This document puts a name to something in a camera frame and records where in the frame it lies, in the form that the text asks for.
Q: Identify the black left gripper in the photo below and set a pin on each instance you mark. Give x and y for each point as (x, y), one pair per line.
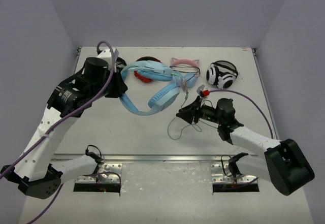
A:
(116, 86)

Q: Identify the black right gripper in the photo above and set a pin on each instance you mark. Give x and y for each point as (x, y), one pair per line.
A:
(194, 110)

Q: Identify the light blue headphones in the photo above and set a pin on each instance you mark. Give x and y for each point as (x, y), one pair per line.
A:
(146, 100)

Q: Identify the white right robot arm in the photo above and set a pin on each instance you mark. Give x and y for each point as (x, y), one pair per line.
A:
(281, 163)

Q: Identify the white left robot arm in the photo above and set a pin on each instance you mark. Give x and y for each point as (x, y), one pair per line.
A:
(33, 172)

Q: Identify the pink blue cat-ear headphones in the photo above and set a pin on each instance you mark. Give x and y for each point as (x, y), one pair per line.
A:
(186, 71)

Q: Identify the white black headphones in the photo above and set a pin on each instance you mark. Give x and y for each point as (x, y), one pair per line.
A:
(222, 74)

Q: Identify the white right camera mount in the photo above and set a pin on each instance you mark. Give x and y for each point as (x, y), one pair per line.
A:
(203, 91)

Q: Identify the right metal mounting bracket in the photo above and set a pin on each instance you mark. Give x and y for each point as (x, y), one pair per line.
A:
(221, 175)

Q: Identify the metal mounting bracket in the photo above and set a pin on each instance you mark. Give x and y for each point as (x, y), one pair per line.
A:
(107, 173)
(221, 175)

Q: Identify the left metal mounting bracket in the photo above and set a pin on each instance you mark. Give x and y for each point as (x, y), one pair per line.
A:
(107, 173)

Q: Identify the aluminium table rail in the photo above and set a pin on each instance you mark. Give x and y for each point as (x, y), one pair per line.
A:
(129, 158)

